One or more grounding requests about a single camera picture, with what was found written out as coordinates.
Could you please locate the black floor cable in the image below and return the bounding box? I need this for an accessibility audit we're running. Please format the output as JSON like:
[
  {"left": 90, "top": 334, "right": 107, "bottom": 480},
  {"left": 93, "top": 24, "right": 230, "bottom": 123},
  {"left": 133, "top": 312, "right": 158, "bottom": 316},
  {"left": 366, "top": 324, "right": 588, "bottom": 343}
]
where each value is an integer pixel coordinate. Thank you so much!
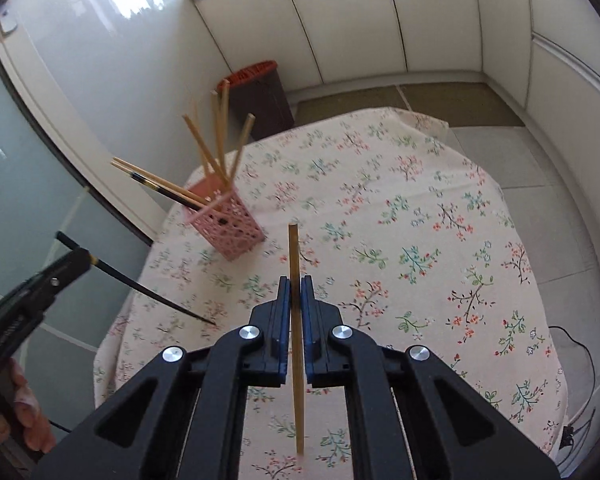
[{"left": 549, "top": 326, "right": 597, "bottom": 413}]

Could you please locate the floral tablecloth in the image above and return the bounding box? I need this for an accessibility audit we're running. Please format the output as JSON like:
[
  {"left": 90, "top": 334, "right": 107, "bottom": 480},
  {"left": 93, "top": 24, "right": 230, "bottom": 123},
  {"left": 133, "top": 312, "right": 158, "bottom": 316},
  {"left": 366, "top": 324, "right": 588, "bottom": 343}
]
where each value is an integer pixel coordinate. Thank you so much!
[{"left": 92, "top": 106, "right": 568, "bottom": 480}]

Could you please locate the black chopstick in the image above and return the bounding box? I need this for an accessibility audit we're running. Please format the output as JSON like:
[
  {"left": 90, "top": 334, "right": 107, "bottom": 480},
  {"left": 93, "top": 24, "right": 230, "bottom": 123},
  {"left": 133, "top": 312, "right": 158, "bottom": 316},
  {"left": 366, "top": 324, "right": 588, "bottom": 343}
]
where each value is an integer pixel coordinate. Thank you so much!
[
  {"left": 55, "top": 230, "right": 218, "bottom": 326},
  {"left": 129, "top": 171, "right": 228, "bottom": 224}
]

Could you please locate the brown bin with orange rim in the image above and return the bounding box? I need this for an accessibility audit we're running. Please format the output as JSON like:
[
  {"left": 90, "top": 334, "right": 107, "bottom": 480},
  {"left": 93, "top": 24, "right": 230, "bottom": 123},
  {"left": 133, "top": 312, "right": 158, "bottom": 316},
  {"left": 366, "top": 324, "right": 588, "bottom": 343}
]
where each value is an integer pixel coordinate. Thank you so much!
[{"left": 216, "top": 60, "right": 296, "bottom": 141}]

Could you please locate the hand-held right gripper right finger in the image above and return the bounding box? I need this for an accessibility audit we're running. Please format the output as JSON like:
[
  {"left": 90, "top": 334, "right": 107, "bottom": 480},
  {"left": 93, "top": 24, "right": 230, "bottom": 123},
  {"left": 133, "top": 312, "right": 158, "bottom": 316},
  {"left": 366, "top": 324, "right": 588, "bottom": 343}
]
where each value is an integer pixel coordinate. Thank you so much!
[{"left": 300, "top": 274, "right": 561, "bottom": 480}]

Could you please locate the glass sliding door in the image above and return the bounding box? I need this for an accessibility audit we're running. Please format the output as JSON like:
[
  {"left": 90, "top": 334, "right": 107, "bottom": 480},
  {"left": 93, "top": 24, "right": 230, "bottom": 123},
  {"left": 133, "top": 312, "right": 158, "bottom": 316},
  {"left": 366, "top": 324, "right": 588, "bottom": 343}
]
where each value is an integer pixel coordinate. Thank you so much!
[{"left": 0, "top": 35, "right": 156, "bottom": 441}]

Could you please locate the white cable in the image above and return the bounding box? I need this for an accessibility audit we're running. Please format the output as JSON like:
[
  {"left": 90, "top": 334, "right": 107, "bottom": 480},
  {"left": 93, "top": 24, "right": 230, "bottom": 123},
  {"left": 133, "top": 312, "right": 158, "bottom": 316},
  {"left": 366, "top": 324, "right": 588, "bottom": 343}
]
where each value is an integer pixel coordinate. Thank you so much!
[{"left": 565, "top": 374, "right": 600, "bottom": 428}]

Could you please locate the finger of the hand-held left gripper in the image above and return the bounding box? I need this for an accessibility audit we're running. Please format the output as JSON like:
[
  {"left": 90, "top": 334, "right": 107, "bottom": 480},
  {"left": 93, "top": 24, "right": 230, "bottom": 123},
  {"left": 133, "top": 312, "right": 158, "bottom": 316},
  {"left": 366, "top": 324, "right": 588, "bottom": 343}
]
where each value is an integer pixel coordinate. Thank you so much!
[
  {"left": 30, "top": 247, "right": 91, "bottom": 291},
  {"left": 35, "top": 262, "right": 92, "bottom": 306}
]

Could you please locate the person's left hand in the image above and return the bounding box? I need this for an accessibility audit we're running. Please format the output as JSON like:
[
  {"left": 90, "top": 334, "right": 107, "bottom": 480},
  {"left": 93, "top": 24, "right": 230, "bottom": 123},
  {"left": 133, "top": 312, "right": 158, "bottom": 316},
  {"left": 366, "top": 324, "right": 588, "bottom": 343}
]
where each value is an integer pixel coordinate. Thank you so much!
[{"left": 7, "top": 359, "right": 57, "bottom": 453}]

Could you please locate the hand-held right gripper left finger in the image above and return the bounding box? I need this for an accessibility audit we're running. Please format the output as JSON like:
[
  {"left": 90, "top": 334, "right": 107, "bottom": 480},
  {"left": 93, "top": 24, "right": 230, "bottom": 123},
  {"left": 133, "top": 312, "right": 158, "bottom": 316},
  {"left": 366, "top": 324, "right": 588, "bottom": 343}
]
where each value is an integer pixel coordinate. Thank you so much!
[{"left": 50, "top": 276, "right": 293, "bottom": 480}]

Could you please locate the white cabinet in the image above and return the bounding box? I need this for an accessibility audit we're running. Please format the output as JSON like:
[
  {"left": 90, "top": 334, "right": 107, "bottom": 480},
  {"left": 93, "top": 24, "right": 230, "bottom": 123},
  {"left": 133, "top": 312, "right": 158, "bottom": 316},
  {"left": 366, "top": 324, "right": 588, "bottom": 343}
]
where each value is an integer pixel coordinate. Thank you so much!
[{"left": 190, "top": 0, "right": 600, "bottom": 116}]

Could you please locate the pink perforated utensil basket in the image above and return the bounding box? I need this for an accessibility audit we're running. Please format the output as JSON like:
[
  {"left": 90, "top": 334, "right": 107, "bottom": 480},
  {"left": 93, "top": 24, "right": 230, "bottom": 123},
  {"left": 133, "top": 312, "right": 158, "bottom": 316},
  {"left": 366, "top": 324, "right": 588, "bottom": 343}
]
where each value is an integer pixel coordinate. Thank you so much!
[{"left": 184, "top": 175, "right": 267, "bottom": 262}]

